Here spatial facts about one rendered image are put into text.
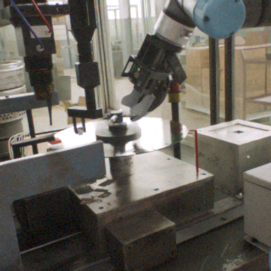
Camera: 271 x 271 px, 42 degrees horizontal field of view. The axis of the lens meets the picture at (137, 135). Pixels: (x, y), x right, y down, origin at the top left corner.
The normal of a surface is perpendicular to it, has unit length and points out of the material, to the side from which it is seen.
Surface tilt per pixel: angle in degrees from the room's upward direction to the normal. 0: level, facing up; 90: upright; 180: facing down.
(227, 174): 90
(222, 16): 111
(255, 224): 90
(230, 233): 0
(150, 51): 120
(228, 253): 0
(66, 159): 90
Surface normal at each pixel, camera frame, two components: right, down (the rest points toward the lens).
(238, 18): 0.22, 0.58
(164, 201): 0.50, 0.20
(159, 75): 0.62, 0.61
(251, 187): -0.86, 0.20
